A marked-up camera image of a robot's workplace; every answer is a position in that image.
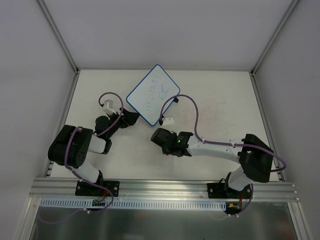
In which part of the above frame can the aluminium mounting rail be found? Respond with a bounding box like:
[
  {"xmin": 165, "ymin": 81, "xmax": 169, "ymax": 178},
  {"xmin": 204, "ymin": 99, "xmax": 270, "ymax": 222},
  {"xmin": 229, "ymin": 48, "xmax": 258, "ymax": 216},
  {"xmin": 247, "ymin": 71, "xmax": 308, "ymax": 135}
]
[{"xmin": 29, "ymin": 177, "xmax": 300, "ymax": 202}]

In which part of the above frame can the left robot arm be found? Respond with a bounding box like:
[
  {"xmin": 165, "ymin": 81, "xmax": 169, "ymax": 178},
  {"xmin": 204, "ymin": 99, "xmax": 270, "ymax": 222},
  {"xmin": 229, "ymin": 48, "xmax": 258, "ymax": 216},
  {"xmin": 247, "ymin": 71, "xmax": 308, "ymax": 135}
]
[{"xmin": 47, "ymin": 109, "xmax": 140, "ymax": 195}]

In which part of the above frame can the white slotted cable duct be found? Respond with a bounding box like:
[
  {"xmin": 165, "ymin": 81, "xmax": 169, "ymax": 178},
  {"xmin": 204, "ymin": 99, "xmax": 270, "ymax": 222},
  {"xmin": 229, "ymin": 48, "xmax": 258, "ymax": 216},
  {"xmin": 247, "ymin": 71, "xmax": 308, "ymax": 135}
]
[{"xmin": 39, "ymin": 197, "xmax": 227, "ymax": 212}]

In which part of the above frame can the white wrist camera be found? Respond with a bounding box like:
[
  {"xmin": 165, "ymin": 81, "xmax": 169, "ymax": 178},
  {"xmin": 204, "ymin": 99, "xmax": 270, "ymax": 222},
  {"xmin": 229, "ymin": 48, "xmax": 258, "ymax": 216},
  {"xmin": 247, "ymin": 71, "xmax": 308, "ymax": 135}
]
[
  {"xmin": 102, "ymin": 99, "xmax": 117, "ymax": 115},
  {"xmin": 159, "ymin": 117, "xmax": 175, "ymax": 126}
]

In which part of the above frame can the blue framed whiteboard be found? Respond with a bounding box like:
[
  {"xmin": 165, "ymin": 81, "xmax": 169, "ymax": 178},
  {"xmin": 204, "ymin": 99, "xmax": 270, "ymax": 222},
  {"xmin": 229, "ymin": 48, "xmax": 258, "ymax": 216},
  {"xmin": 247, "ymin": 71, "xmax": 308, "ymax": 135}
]
[{"xmin": 126, "ymin": 64, "xmax": 181, "ymax": 126}]

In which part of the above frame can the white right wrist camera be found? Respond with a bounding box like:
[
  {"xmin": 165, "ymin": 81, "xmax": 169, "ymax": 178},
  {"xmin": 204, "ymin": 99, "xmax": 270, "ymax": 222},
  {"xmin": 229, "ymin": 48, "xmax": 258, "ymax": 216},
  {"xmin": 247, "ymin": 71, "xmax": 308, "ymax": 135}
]
[{"xmin": 159, "ymin": 117, "xmax": 175, "ymax": 126}]

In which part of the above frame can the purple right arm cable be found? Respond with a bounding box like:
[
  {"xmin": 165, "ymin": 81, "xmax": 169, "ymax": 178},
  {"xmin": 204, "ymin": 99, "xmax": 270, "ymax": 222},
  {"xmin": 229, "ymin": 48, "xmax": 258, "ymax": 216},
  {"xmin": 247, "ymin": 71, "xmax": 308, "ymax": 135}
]
[{"xmin": 159, "ymin": 94, "xmax": 287, "ymax": 172}]

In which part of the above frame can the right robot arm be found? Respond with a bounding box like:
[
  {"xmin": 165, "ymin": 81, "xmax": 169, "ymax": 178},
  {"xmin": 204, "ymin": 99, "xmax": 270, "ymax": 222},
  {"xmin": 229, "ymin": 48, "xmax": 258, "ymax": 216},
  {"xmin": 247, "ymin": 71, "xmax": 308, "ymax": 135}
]
[{"xmin": 150, "ymin": 127, "xmax": 274, "ymax": 198}]

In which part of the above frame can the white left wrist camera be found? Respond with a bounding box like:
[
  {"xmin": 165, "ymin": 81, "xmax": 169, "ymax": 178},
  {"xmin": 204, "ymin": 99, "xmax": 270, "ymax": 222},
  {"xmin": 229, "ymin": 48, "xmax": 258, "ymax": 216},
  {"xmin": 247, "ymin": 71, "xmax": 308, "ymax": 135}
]
[{"xmin": 102, "ymin": 99, "xmax": 117, "ymax": 115}]

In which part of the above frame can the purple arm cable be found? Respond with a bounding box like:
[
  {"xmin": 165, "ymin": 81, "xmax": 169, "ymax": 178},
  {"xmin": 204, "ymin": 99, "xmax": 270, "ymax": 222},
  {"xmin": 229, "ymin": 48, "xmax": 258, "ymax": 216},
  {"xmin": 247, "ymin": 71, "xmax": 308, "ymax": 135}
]
[
  {"xmin": 63, "ymin": 91, "xmax": 126, "ymax": 186},
  {"xmin": 159, "ymin": 94, "xmax": 287, "ymax": 172}
]

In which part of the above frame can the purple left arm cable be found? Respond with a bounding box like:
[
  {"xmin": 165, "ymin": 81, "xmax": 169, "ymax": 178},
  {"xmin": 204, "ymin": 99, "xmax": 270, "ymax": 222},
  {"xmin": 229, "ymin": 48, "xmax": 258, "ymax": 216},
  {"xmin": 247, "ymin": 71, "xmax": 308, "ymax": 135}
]
[{"xmin": 63, "ymin": 91, "xmax": 126, "ymax": 186}]

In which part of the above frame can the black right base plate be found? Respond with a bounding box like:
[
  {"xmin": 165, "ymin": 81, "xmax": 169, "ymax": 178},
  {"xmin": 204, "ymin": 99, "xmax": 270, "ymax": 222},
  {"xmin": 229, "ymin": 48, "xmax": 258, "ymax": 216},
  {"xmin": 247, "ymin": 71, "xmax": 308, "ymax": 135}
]
[{"xmin": 206, "ymin": 182, "xmax": 252, "ymax": 200}]

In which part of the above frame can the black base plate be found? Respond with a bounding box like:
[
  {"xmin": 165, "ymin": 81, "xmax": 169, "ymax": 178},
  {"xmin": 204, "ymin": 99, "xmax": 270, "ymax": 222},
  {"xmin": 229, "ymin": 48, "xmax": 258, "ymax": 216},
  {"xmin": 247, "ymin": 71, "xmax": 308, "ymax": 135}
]
[
  {"xmin": 75, "ymin": 180, "xmax": 120, "ymax": 197},
  {"xmin": 206, "ymin": 182, "xmax": 252, "ymax": 200}
]

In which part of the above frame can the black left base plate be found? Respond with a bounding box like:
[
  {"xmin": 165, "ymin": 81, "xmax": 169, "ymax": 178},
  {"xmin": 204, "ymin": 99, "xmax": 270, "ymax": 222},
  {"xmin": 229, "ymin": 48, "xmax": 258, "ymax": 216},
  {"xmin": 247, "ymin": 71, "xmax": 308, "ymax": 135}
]
[{"xmin": 75, "ymin": 180, "xmax": 120, "ymax": 197}]

